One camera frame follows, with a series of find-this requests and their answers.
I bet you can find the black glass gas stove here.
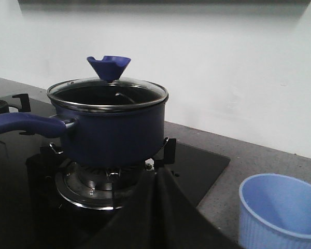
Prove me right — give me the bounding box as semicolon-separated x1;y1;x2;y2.
0;93;231;249

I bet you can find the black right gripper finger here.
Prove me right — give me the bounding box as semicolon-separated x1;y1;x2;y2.
81;168;240;248

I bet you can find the light blue ribbed cup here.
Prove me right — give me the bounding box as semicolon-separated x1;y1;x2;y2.
238;174;311;248

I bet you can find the black gas burner head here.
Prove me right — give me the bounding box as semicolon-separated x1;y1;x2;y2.
77;165;145;190

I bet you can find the dark blue saucepan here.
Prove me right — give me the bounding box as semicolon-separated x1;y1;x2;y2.
0;77;169;168

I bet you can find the black pot support grate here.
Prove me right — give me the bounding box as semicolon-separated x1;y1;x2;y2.
39;136;177;210

